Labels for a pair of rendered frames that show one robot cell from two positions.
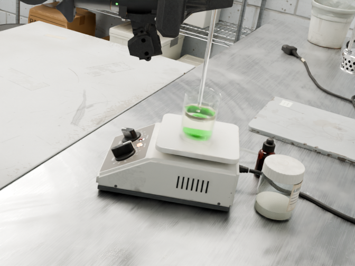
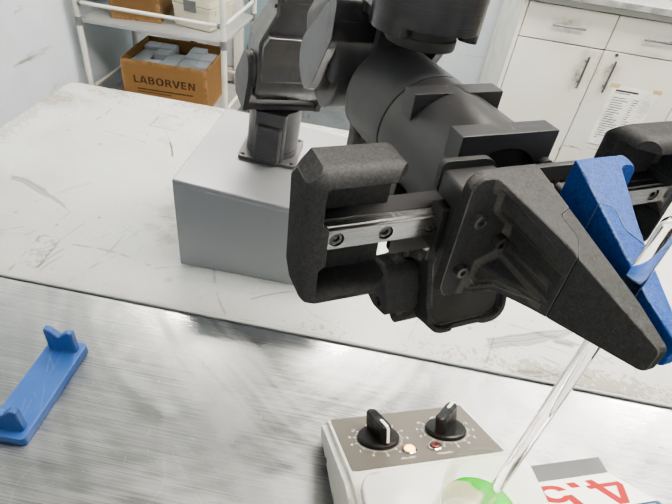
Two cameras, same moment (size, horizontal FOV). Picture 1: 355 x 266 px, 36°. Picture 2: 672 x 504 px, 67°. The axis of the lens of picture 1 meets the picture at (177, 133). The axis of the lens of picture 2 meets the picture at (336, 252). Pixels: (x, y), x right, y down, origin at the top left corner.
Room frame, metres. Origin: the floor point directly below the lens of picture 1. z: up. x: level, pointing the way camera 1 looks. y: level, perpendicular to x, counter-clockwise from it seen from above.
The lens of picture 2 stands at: (0.59, -0.12, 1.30)
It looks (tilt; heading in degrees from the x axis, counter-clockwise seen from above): 40 degrees down; 72
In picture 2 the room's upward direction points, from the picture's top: 9 degrees clockwise
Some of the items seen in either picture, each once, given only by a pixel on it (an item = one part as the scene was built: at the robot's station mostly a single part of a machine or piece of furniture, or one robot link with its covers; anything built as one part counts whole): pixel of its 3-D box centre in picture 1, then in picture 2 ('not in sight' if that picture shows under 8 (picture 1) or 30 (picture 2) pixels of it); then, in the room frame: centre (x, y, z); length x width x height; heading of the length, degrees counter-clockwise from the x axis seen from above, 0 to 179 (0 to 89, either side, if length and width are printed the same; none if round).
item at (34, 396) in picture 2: not in sight; (36, 378); (0.44, 0.18, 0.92); 0.10 x 0.03 x 0.04; 70
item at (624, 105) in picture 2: not in sight; (621, 117); (2.54, 1.80, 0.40); 0.24 x 0.01 x 0.30; 159
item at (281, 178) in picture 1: (278, 187); not in sight; (0.70, -0.16, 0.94); 0.06 x 0.06 x 0.08
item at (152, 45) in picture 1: (142, 32); (440, 259); (0.71, 0.07, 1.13); 0.07 x 0.06 x 0.07; 8
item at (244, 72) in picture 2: not in sight; (284, 77); (0.67, 0.40, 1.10); 0.09 x 0.07 x 0.06; 6
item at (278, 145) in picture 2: not in sight; (273, 127); (0.66, 0.40, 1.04); 0.07 x 0.07 x 0.06; 71
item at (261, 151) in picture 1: (266, 157); not in sight; (0.80, -0.15, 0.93); 0.03 x 0.03 x 0.07
